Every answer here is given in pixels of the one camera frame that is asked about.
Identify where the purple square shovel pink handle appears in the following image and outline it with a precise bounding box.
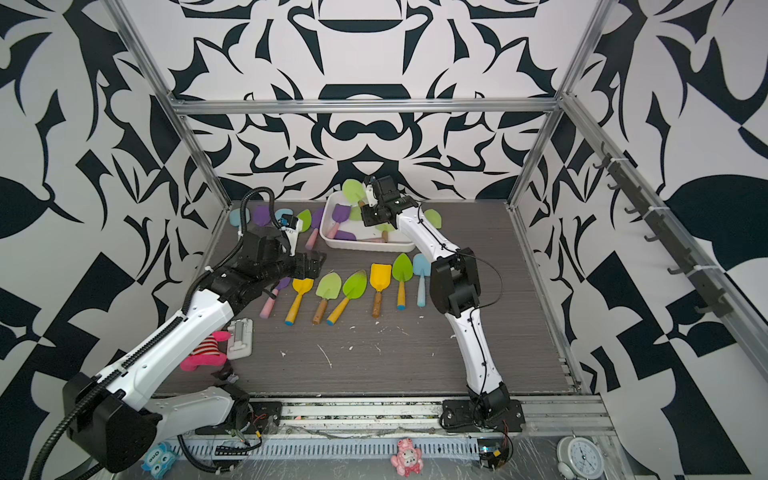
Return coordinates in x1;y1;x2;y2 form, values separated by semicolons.
252;205;273;227

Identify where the yellow toy shovel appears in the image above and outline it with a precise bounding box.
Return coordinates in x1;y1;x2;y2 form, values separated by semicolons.
284;278;314;325

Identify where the green shovel brown wooden handle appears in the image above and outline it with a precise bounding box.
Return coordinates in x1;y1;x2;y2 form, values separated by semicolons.
423;209;442;230

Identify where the purple pointed shovel pink handle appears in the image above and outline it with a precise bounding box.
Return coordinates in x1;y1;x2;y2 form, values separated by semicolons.
259;277;292;319

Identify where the teal square shovel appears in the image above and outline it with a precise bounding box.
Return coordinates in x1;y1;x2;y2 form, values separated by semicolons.
229;209;242;228

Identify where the white plastic storage box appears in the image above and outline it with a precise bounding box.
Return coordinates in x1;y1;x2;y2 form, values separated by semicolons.
319;192;416;253

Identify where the green shovel yellow blue-tipped handle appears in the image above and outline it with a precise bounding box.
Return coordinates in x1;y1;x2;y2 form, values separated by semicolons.
392;253;414;311

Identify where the light blue pointed shovel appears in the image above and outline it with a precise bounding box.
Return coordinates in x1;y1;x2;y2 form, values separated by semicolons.
413;253;431;308

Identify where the yellow shovel wooden handle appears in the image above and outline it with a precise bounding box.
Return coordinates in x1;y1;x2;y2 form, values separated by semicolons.
370;263;392;319

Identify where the green pointed shovel yellow handle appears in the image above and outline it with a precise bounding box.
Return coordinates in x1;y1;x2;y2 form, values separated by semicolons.
326;270;368;325

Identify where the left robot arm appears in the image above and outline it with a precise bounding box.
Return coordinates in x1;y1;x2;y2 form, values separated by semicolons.
63;232;327;473

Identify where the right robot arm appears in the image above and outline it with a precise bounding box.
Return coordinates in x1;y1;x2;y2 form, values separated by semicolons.
361;176;509;420

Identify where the white brush block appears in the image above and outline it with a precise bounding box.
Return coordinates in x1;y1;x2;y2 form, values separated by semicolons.
226;318;253;360

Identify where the pink striped plush doll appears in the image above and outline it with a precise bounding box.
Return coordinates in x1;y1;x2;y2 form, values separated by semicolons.
180;331;231;372

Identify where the blue owl toy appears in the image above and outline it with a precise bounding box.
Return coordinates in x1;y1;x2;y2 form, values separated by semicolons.
141;442;178;480

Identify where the pink bear toy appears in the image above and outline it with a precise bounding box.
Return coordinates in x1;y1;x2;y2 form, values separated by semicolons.
390;438;424;478

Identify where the small green circuit board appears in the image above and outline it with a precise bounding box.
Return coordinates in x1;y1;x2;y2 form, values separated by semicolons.
478;439;514;470

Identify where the white alarm clock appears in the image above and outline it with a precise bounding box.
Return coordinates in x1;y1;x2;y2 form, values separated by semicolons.
556;436;605;480

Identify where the black corrugated cable hose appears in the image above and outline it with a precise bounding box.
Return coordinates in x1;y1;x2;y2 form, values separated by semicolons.
28;187;283;480

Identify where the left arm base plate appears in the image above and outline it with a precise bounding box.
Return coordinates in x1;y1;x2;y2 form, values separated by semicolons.
234;400;283;434

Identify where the white slotted cable duct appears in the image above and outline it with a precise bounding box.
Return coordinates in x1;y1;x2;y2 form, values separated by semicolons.
186;437;480;461

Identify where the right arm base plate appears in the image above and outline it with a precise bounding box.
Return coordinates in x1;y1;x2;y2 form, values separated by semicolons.
438;399;526;433

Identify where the black wall hook rack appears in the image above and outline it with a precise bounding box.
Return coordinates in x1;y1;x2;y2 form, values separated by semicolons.
595;153;734;318

